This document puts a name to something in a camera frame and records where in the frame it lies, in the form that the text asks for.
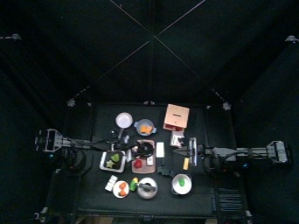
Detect white bowl green contents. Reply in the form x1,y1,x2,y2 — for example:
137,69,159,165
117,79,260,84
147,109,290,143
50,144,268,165
171,173,194,196

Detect blue-grey toy pot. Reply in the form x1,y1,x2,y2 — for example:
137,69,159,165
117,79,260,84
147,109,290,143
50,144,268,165
134,118,158,137

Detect white segmented toy block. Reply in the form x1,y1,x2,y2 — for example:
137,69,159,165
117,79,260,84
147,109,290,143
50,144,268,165
105,174,119,193

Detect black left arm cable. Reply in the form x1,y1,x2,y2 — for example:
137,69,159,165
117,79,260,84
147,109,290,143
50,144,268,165
58,148,93,176

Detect orange toy food on plate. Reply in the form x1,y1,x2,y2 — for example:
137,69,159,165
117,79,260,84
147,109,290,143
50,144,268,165
118,182,129,197

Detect white toy cleaver black handle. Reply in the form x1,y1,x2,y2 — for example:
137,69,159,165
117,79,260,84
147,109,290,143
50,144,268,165
155,141,167,169

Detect black pot lid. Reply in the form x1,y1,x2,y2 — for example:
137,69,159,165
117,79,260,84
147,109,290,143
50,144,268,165
135,143,157,158

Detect white printed table label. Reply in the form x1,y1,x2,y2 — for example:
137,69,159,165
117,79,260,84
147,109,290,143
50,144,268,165
217,187,244,213

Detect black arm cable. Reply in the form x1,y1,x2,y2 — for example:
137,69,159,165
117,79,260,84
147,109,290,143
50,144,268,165
58,148,93,176
202,156,241,176

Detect yellow green toy corn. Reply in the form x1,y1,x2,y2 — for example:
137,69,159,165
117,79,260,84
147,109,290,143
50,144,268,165
129,177,141,193

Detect silver metal utensil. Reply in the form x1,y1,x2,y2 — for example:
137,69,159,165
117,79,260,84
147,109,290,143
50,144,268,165
189,136,199,167

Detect small white round plate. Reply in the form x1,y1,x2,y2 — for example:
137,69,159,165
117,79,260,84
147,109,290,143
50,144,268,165
113,180,131,200

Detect small white red toy box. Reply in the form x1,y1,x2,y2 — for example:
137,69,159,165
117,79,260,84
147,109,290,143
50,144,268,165
170,130,187,148

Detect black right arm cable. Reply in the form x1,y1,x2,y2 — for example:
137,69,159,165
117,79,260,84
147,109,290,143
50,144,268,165
202,156,241,176

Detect white rectangular tray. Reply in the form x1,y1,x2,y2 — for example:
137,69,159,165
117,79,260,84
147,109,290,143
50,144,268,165
98,150,127,173

